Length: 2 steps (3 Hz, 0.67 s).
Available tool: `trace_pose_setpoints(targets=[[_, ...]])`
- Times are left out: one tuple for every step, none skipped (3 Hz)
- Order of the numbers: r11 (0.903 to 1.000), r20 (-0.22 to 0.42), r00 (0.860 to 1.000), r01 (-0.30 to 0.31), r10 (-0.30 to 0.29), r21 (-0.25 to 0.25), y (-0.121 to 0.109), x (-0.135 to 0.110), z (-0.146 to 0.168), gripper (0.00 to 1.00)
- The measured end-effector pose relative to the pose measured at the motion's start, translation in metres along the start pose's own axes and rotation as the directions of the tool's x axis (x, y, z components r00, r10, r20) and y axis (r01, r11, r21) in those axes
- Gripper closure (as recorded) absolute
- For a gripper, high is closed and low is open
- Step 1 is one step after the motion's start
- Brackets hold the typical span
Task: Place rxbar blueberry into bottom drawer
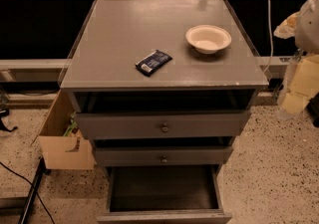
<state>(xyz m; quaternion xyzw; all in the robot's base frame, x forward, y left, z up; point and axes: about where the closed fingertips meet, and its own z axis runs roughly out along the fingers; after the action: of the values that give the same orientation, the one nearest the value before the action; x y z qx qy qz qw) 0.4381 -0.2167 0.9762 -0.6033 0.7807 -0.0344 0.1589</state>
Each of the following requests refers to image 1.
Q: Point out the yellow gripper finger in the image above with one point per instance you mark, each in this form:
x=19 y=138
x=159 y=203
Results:
x=287 y=28
x=300 y=85

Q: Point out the blue rxbar blueberry wrapper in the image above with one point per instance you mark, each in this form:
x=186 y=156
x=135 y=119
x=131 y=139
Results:
x=151 y=63

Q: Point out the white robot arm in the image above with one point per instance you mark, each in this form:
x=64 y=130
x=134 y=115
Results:
x=307 y=29

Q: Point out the top grey drawer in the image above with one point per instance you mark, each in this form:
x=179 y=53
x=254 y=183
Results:
x=132 y=125

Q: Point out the middle grey drawer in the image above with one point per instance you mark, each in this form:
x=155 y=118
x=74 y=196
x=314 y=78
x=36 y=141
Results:
x=156 y=156

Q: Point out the grey drawer cabinet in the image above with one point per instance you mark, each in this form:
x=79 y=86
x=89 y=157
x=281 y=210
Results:
x=226 y=81

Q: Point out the open bottom grey drawer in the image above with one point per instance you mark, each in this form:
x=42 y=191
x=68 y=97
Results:
x=164 y=195

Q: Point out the white paper bowl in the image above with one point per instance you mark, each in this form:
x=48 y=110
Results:
x=208 y=39

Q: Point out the green item in box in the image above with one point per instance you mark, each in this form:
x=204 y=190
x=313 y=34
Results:
x=71 y=126

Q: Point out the cardboard box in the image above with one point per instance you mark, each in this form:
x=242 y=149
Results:
x=59 y=151

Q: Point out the black floor bar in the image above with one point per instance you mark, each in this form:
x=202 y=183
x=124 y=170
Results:
x=27 y=208

